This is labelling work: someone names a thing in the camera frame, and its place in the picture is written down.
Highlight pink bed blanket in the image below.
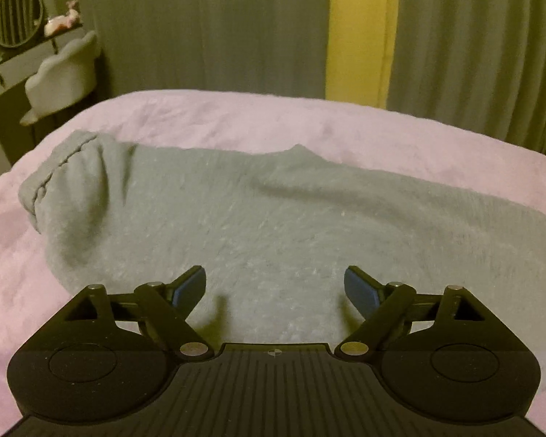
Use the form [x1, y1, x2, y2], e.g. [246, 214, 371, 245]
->
[0, 88, 546, 437]

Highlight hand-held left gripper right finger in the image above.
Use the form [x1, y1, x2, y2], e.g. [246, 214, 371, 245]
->
[335, 265, 488, 362]

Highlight white plush chair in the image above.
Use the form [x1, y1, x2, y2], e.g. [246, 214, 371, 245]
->
[19, 30, 99, 126]

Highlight dark vanity desk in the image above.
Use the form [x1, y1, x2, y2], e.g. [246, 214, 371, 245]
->
[0, 24, 102, 170]

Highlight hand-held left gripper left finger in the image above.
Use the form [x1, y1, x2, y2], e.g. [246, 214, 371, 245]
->
[58, 265, 215, 362]

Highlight grey curtain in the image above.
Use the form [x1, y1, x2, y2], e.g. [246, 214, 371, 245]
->
[54, 0, 334, 101]
[386, 0, 546, 161]

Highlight grey pants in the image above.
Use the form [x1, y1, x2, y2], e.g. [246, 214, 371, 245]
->
[18, 130, 546, 356]

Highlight round vanity mirror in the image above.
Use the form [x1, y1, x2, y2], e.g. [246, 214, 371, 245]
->
[0, 0, 44, 51]

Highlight pink toy figure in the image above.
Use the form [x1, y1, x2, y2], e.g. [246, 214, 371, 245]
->
[43, 0, 83, 37]

